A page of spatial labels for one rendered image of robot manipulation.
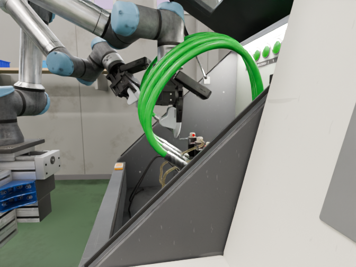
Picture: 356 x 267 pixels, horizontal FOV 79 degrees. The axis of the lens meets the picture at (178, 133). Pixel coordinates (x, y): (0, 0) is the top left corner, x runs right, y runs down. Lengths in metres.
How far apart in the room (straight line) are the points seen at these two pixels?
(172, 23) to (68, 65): 0.39
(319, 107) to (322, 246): 0.12
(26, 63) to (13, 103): 0.19
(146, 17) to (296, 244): 0.54
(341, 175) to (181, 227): 0.21
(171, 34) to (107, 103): 2.91
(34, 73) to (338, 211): 1.13
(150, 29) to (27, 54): 0.68
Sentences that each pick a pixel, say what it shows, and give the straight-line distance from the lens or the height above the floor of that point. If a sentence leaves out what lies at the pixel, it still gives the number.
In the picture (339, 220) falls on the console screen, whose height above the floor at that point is 1.12.
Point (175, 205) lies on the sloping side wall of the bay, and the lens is 0.32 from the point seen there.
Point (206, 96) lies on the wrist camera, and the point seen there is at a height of 1.22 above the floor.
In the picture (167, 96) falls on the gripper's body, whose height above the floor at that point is 1.22.
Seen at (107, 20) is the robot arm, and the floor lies 1.43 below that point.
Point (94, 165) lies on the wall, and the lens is 3.69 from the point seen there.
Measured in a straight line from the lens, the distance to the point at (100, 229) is 0.51.
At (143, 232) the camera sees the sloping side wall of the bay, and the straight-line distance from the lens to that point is 0.34.
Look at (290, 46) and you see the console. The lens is 0.33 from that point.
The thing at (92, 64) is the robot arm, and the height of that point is 1.35.
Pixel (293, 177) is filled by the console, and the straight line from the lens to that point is 0.26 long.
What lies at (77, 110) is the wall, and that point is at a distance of 3.63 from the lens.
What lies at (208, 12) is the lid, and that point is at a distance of 1.03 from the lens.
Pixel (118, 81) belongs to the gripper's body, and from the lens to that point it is 0.82.
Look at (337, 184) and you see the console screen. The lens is 0.22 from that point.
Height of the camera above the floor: 1.21
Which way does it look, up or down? 8 degrees down
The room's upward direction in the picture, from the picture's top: straight up
